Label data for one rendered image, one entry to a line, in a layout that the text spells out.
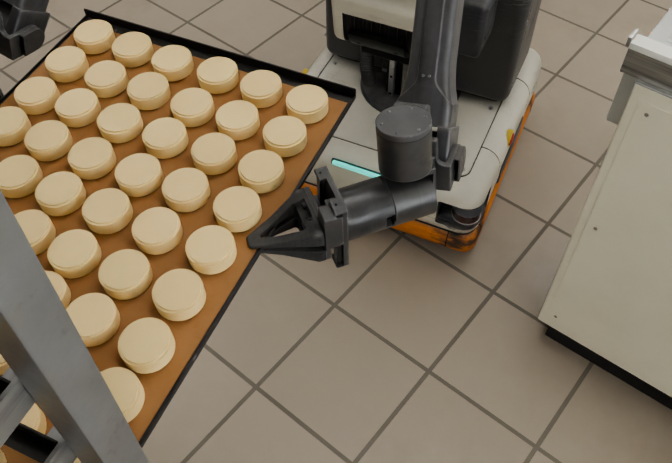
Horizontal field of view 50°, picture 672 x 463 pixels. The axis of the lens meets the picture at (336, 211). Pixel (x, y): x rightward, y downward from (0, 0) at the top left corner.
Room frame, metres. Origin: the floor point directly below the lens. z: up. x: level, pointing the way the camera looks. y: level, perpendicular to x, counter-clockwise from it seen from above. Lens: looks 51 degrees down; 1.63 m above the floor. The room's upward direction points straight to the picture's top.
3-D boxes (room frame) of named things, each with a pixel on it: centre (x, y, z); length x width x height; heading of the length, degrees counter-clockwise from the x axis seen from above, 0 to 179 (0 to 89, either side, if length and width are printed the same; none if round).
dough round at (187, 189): (0.52, 0.16, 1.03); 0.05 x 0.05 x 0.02
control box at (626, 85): (1.06, -0.58, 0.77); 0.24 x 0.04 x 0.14; 142
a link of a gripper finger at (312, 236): (0.47, 0.05, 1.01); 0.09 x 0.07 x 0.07; 111
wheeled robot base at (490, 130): (1.56, -0.21, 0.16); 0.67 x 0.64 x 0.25; 156
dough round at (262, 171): (0.54, 0.08, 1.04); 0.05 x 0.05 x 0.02
